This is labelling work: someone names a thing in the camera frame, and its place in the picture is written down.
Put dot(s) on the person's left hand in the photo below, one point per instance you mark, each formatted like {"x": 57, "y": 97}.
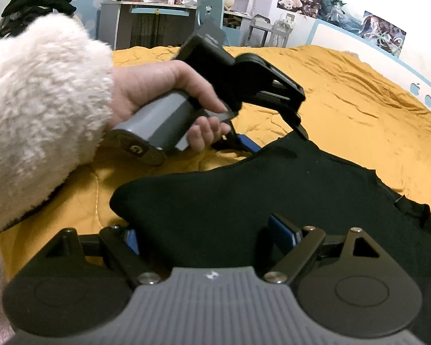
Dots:
{"x": 147, "y": 82}

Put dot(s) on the grey rolling cart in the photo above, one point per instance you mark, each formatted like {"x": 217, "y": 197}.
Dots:
{"x": 273, "y": 30}

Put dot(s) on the blue white desk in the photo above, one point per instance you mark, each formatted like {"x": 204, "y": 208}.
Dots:
{"x": 147, "y": 25}

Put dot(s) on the mustard yellow quilt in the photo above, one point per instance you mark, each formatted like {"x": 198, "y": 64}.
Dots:
{"x": 344, "y": 97}

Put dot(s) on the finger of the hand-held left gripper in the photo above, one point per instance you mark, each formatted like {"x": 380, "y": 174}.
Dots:
{"x": 249, "y": 145}
{"x": 291, "y": 95}

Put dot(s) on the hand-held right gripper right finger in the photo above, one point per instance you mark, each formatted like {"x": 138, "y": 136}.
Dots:
{"x": 282, "y": 231}

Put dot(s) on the light blue chair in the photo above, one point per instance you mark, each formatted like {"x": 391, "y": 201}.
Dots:
{"x": 210, "y": 10}

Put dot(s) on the white blue bed headboard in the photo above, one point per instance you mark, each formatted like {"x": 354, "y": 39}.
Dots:
{"x": 373, "y": 57}

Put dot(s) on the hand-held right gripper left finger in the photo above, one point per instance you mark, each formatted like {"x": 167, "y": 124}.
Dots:
{"x": 131, "y": 239}

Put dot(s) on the white round ball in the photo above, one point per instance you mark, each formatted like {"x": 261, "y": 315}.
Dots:
{"x": 229, "y": 0}

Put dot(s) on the black long-sleeve sweater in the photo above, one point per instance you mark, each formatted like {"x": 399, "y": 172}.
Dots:
{"x": 273, "y": 187}

